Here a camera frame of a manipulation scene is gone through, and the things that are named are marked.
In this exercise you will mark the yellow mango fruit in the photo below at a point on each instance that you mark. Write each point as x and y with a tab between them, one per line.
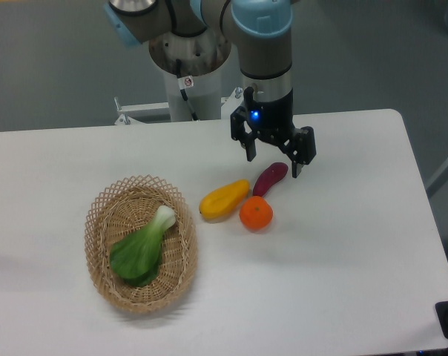
224	200

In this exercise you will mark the white metal frame bracket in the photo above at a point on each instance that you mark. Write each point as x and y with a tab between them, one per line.
160	112

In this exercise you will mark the green bok choy vegetable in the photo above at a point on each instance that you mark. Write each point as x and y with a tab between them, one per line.
136	258

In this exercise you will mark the purple sweet potato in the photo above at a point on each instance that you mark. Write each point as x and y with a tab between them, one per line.
269	177

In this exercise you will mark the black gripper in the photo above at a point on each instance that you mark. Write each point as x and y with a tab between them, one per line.
272	123

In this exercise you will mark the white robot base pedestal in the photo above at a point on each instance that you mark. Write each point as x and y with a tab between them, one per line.
191	69

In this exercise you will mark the woven wicker basket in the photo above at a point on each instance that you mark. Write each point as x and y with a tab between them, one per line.
127	206

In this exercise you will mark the orange tangerine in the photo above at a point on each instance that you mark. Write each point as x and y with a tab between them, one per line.
256	213

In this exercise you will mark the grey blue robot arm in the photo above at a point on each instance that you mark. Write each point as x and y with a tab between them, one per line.
260	31

